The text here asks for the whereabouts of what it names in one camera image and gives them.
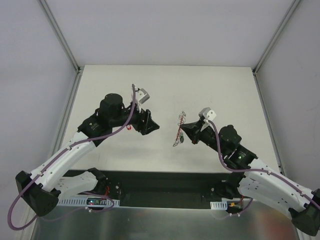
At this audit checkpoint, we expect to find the black headed key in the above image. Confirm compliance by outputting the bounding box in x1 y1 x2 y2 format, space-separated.
179 135 185 144

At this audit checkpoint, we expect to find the red handled metal key holder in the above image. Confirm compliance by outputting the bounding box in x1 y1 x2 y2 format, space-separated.
172 111 186 147

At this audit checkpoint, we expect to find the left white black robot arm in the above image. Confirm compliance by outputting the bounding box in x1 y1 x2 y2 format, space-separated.
15 88 160 217

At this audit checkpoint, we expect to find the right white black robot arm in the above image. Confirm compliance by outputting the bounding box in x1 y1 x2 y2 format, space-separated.
180 119 320 237

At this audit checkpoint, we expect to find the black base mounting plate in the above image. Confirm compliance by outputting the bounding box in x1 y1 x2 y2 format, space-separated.
74 169 260 208

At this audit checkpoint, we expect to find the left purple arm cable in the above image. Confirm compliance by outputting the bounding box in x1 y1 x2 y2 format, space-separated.
7 83 138 230

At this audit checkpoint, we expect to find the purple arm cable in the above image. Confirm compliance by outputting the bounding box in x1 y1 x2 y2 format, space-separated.
7 83 138 230
208 121 320 208

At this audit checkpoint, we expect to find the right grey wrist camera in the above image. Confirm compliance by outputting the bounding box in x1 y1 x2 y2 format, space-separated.
198 107 217 132

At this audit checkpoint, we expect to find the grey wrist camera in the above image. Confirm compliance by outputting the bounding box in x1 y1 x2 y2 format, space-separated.
131 84 150 113
198 107 217 132

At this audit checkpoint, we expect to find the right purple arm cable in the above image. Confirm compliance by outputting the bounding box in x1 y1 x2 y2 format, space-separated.
208 121 320 208

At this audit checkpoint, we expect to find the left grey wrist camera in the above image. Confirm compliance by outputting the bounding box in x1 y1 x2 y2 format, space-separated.
131 84 150 113

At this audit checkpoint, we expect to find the right aluminium table rail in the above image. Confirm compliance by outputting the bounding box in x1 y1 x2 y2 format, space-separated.
252 70 286 176

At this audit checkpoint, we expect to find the aluminium table rail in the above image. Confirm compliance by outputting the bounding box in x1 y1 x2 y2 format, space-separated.
14 66 84 240
252 70 286 176

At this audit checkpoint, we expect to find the right white cable duct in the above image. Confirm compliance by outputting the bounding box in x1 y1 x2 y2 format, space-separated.
210 201 228 211

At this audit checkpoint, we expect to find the white cable duct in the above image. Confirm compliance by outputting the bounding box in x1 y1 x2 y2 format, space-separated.
210 201 228 211
57 196 120 208

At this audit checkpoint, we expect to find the left aluminium frame post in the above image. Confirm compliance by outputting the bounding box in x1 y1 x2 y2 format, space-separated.
37 0 81 73

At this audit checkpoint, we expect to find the aluminium frame post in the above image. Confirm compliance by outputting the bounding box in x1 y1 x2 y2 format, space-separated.
252 0 303 76
37 0 81 73

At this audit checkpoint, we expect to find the left white cable duct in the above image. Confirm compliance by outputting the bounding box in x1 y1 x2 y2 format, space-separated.
57 196 120 208

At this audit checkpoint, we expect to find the right aluminium frame post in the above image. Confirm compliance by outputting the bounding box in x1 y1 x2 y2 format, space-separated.
252 0 303 76

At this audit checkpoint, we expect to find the left aluminium table rail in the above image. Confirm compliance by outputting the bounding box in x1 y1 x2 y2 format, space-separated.
14 66 84 240

